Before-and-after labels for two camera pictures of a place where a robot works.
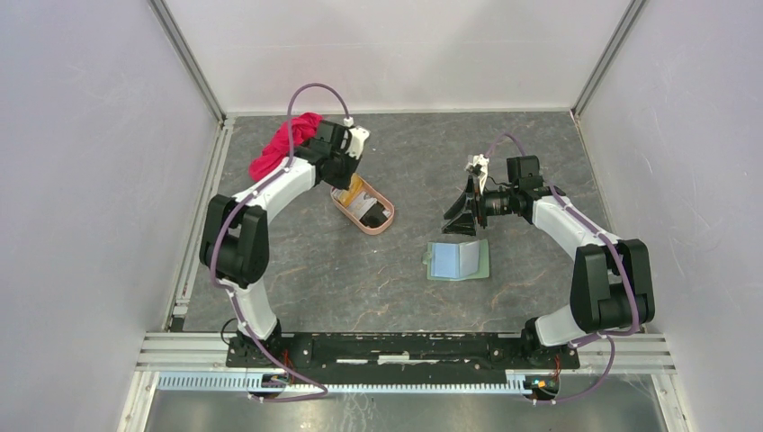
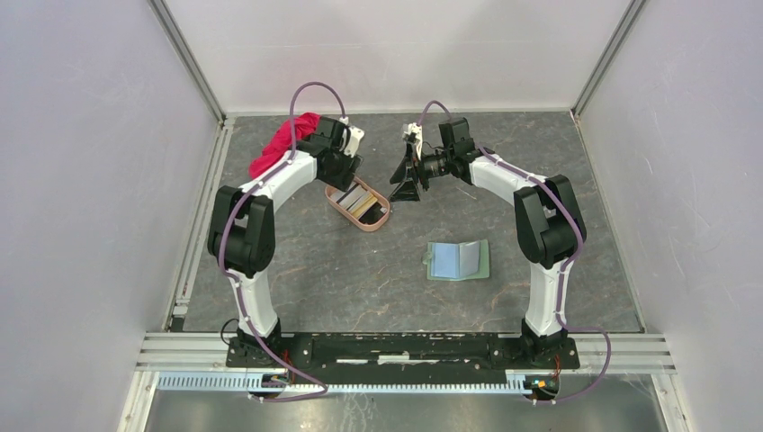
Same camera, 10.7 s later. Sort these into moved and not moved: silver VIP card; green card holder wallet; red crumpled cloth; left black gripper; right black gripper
Moved: right black gripper
Not moved: silver VIP card; left black gripper; red crumpled cloth; green card holder wallet
